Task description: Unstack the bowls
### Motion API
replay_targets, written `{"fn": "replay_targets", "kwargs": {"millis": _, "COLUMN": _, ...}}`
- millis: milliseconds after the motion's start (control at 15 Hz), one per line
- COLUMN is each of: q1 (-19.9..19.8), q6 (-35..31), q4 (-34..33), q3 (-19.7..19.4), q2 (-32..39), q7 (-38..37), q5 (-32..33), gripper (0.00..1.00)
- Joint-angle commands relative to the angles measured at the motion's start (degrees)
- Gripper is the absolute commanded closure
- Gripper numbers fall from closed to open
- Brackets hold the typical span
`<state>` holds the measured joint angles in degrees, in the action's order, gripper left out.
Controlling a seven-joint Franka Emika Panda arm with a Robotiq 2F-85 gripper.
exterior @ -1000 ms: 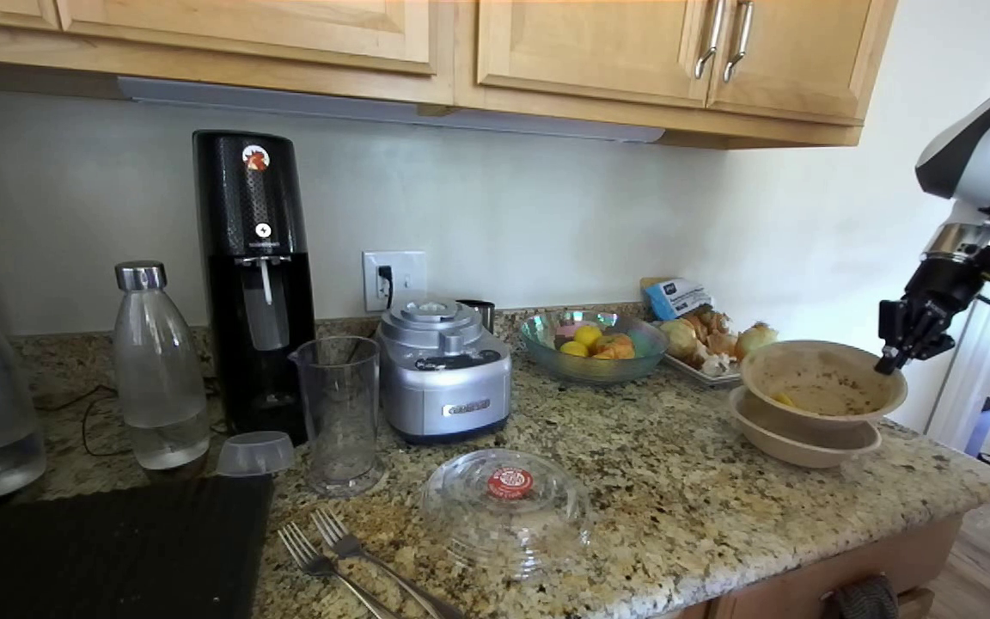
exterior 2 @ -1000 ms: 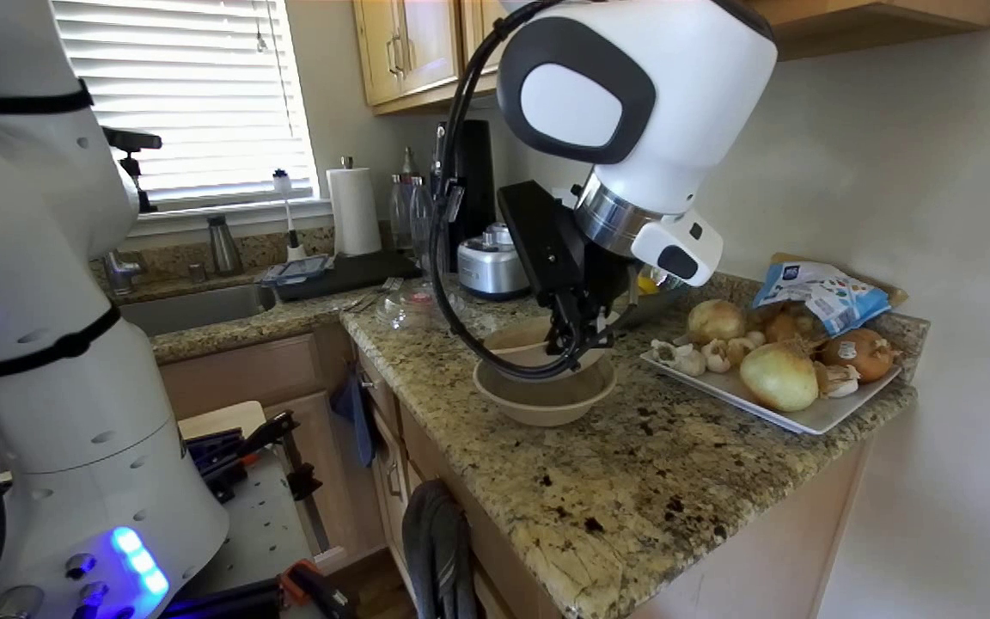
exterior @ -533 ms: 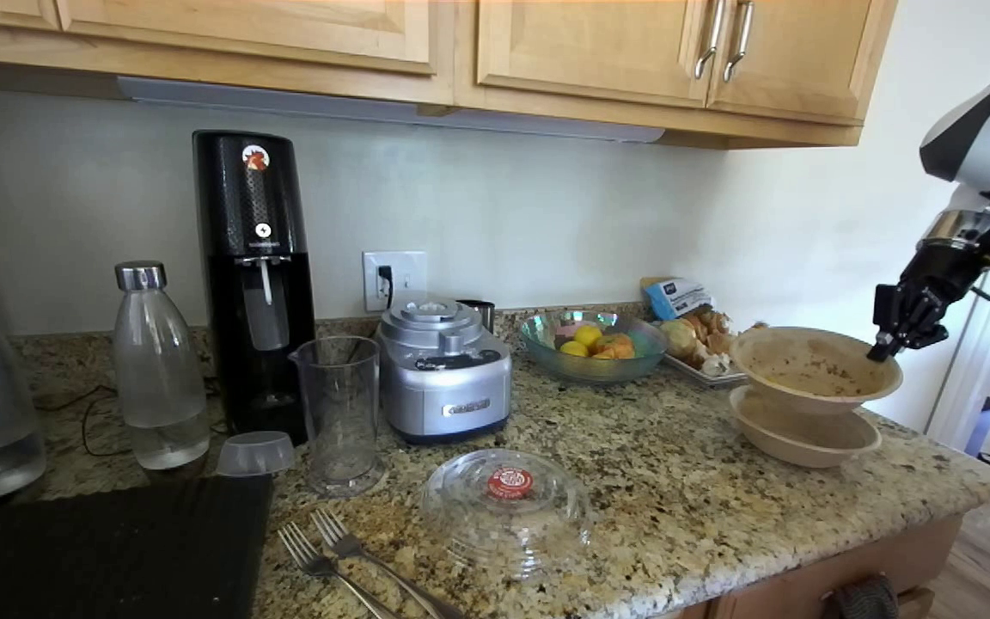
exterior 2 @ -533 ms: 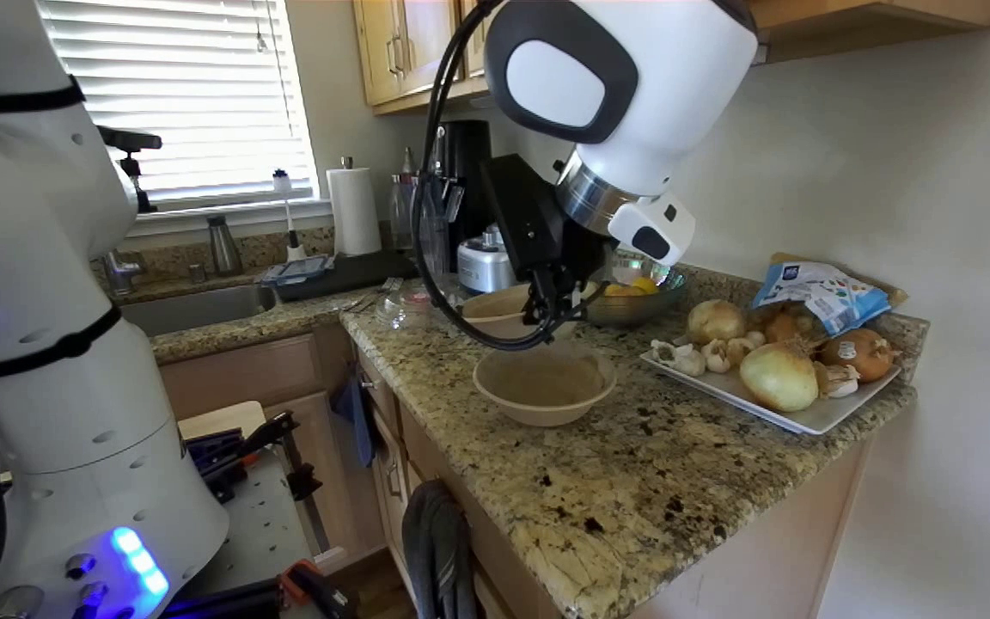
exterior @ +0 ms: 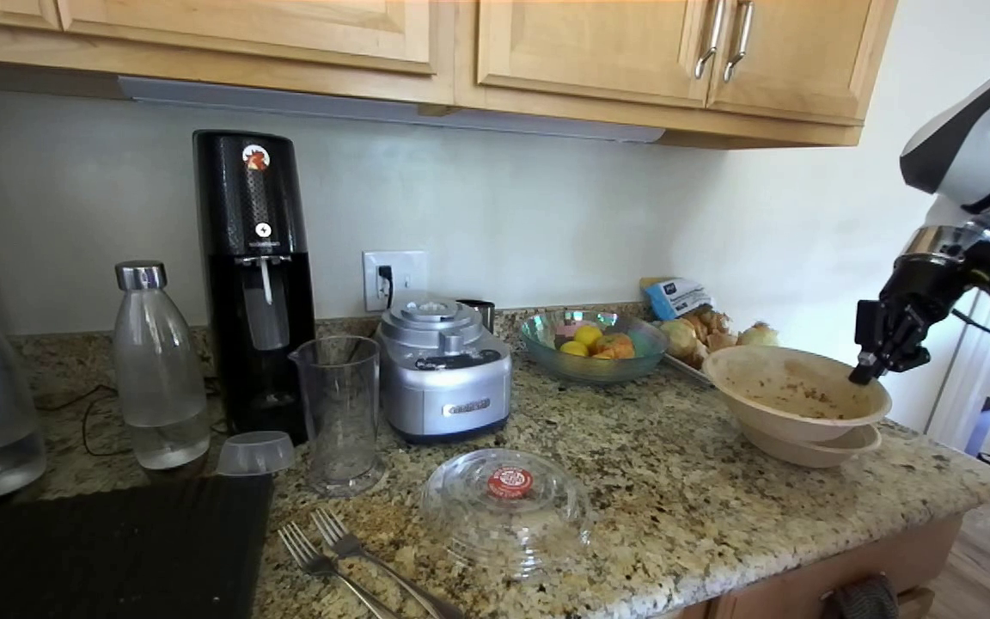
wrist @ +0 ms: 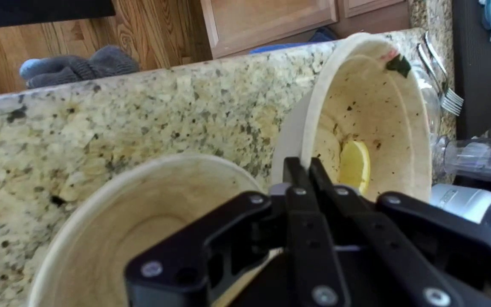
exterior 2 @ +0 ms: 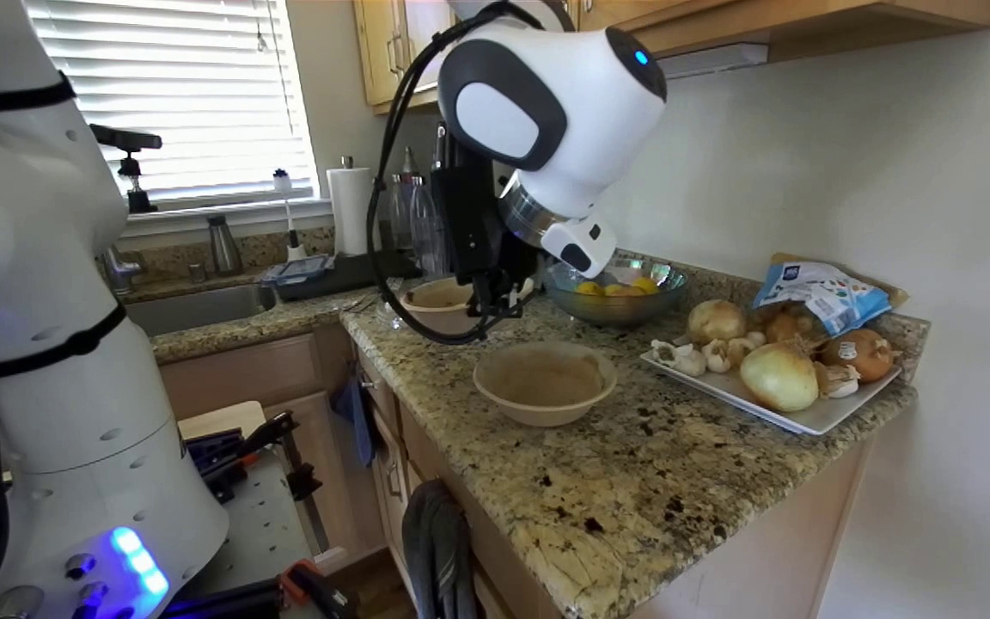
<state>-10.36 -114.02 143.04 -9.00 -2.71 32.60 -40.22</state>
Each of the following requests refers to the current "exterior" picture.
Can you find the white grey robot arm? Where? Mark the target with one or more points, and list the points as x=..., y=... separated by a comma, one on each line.
x=983, y=141

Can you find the small blue container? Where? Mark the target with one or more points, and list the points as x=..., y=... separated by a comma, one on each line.
x=983, y=429

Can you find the black plug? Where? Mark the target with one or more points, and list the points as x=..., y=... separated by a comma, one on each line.
x=383, y=284

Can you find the small clear plastic cap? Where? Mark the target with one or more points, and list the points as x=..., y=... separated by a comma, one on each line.
x=256, y=456

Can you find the glass lid with red knob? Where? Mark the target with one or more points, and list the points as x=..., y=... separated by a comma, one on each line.
x=507, y=503

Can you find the glass fruit bowl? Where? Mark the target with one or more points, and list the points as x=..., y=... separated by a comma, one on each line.
x=587, y=367

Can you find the blue white box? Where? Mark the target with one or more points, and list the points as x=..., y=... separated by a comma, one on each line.
x=677, y=297

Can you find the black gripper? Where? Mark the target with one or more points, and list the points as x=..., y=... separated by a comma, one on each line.
x=925, y=294

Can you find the silver food processor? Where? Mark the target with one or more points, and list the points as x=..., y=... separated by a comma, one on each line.
x=445, y=372

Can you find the black soda maker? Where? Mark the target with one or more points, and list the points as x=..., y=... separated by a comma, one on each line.
x=256, y=285

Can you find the silver fork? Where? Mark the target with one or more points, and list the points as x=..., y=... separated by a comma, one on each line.
x=319, y=570
x=368, y=558

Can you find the yellow lemon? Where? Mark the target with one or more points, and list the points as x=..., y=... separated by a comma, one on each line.
x=591, y=336

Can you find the white wall outlet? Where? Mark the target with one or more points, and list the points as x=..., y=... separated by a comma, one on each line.
x=409, y=276

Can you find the clear bottle with metal cap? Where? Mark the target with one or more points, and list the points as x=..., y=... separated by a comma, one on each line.
x=159, y=379

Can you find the black ribbed mat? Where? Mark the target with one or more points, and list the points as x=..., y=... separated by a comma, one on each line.
x=105, y=550

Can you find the orange fruit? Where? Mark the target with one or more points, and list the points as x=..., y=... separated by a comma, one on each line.
x=618, y=348

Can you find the black drawer knob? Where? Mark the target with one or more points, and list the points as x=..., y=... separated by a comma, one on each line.
x=860, y=599

